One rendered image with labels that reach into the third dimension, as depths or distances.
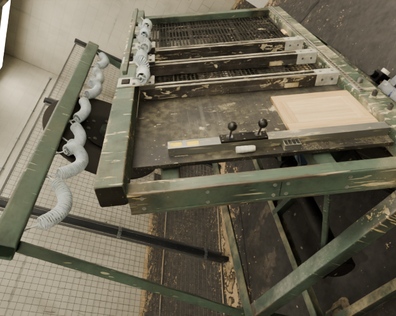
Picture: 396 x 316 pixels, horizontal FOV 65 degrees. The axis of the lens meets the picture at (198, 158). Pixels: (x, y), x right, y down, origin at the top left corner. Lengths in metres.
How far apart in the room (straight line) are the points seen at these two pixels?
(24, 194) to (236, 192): 0.94
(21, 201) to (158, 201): 0.66
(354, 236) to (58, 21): 7.18
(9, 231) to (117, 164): 0.53
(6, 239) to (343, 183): 1.29
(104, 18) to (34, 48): 1.87
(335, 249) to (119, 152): 1.10
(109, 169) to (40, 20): 6.96
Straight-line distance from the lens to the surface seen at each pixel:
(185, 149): 1.28
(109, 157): 1.19
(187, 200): 1.12
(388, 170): 1.31
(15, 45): 8.53
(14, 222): 1.47
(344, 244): 1.65
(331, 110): 1.63
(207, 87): 1.69
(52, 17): 7.82
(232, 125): 1.19
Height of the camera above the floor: 2.07
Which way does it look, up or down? 23 degrees down
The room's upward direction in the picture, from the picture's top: 69 degrees counter-clockwise
